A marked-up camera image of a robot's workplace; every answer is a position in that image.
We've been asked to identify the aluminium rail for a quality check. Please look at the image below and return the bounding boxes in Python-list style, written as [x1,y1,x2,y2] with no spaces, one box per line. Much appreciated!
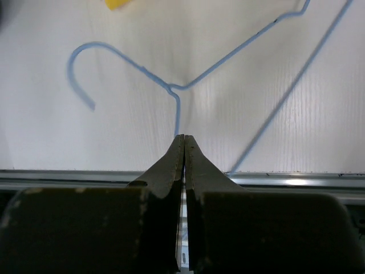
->
[1,170,364,206]

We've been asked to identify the yellow shorts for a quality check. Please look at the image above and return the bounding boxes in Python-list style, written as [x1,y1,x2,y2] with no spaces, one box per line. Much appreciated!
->
[104,0,132,11]

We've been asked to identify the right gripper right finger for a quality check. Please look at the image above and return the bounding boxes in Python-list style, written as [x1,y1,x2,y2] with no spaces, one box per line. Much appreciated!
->
[184,135,364,273]

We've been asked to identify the blue hanger of olive shorts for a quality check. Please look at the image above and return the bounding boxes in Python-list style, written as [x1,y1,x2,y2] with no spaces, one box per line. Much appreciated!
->
[66,1,352,178]

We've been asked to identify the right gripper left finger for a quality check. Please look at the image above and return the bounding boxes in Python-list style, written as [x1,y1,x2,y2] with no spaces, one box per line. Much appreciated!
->
[1,135,185,273]

